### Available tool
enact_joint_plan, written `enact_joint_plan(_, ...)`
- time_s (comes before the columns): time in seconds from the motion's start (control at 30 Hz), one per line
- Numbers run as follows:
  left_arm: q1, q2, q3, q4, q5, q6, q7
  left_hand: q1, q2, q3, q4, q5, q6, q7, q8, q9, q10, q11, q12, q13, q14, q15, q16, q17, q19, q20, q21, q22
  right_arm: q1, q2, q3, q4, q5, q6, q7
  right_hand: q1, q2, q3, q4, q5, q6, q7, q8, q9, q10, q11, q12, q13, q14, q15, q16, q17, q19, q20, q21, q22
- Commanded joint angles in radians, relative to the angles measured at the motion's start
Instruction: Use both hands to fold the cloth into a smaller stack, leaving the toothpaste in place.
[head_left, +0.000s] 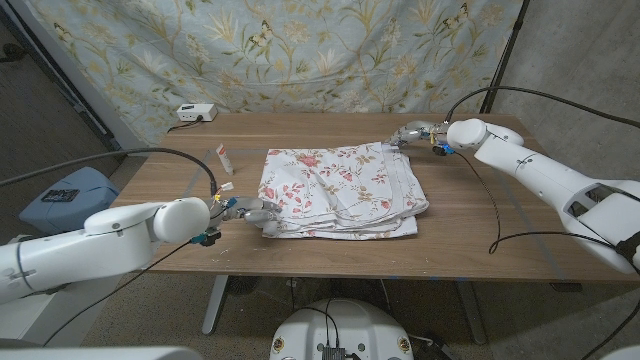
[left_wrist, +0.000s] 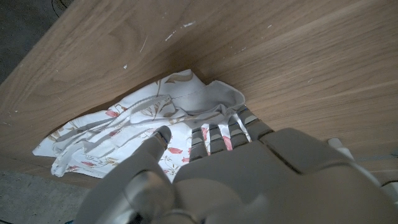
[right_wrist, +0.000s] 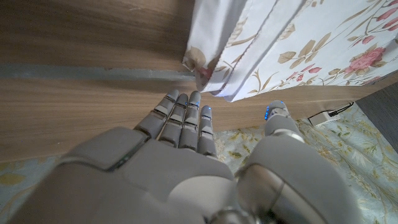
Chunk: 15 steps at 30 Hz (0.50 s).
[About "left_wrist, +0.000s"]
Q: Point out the white floral cloth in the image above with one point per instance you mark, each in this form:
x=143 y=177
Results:
x=140 y=124

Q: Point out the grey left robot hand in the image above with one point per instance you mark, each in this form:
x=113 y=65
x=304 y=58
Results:
x=255 y=183

